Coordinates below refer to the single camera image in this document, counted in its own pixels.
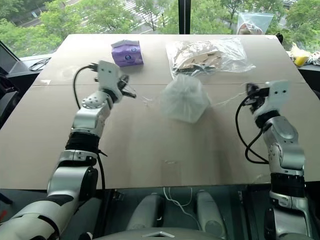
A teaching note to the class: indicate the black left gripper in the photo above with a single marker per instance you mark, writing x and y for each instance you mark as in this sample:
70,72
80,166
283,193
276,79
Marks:
121,86

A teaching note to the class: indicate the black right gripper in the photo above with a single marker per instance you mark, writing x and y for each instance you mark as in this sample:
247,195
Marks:
260,97

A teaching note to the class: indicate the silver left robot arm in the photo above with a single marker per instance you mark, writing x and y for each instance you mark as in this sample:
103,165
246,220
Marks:
87,117

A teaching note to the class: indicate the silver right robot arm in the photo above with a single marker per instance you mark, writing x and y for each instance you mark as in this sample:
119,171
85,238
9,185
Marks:
282,135

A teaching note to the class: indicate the clear bag of cardboard pieces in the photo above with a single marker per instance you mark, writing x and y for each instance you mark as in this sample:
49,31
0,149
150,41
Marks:
200,57

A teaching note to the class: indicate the clear zip bag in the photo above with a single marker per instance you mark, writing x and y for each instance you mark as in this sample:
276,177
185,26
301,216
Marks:
252,25

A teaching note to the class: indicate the purple tissue pack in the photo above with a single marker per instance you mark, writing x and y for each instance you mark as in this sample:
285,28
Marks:
127,56

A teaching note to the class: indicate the yellow crumpled item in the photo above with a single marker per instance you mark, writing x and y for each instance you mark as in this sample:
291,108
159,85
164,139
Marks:
300,60

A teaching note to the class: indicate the small black clamp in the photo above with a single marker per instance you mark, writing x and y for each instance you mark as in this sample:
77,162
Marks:
280,38

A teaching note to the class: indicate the white knotted cloth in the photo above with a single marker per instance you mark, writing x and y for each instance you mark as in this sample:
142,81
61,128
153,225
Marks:
315,58

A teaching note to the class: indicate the black window pillar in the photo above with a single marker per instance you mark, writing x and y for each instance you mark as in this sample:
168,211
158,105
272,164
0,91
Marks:
185,16

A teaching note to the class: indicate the black monitor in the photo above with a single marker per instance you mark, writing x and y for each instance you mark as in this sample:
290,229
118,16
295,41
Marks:
7,62

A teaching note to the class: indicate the grey right robot leg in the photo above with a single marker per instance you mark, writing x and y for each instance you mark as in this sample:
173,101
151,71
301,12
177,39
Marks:
210,212

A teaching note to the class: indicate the grey robot leg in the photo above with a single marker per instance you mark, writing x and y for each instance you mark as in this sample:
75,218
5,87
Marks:
210,212
147,212

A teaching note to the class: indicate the grey left robot leg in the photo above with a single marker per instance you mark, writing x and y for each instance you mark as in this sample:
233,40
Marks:
147,212

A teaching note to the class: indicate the grey robot torso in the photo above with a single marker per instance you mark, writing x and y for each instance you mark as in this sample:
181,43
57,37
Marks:
160,235

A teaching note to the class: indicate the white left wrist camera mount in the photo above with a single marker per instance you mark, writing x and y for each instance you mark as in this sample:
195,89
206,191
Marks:
107,75

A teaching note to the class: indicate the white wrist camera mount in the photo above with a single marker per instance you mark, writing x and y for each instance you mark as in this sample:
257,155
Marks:
107,75
277,92

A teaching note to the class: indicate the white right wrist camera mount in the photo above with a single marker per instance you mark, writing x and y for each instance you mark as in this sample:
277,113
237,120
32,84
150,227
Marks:
277,92

